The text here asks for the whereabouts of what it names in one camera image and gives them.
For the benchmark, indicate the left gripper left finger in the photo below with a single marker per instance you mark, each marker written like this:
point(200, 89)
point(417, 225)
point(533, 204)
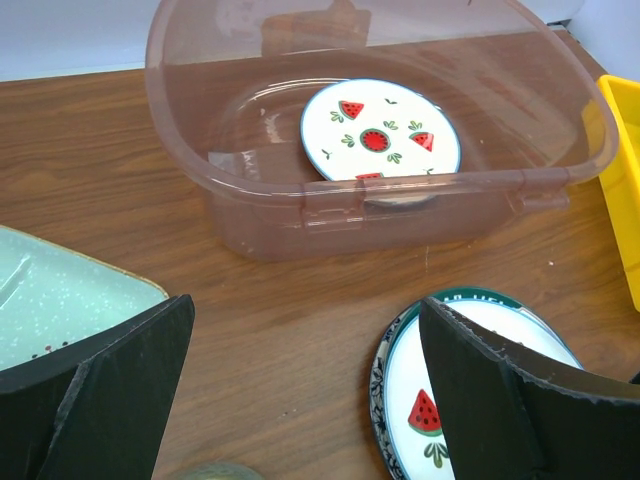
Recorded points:
point(97, 408)

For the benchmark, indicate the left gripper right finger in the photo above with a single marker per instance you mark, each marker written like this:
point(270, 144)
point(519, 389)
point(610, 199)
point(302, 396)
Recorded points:
point(509, 412)

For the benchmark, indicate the watermelon plate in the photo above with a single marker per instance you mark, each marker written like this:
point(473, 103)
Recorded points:
point(402, 403)
point(369, 128)

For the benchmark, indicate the pink translucent plastic bin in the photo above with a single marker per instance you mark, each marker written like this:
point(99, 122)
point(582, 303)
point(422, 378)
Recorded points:
point(227, 83)

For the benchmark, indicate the green rim lettered plate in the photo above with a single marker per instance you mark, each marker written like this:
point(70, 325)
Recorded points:
point(480, 295)

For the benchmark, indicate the blue floral plate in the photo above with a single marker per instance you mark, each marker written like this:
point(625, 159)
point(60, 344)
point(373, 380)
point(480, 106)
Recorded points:
point(405, 420)

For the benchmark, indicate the mint green rectangular dish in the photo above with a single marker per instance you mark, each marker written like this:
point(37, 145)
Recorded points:
point(52, 297)

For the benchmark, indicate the teal ceramic cup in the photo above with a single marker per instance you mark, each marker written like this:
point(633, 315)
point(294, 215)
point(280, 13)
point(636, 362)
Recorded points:
point(221, 470)

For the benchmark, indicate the yellow plastic tray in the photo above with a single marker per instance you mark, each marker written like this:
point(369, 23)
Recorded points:
point(620, 180)

